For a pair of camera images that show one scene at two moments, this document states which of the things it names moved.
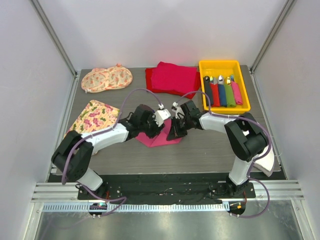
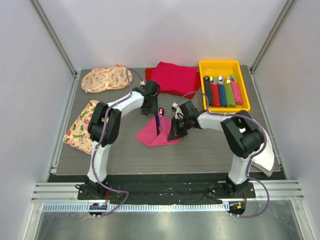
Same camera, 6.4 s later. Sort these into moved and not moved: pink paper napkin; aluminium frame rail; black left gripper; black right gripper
Moved: black left gripper
Not moved: pink paper napkin; aluminium frame rail; black right gripper
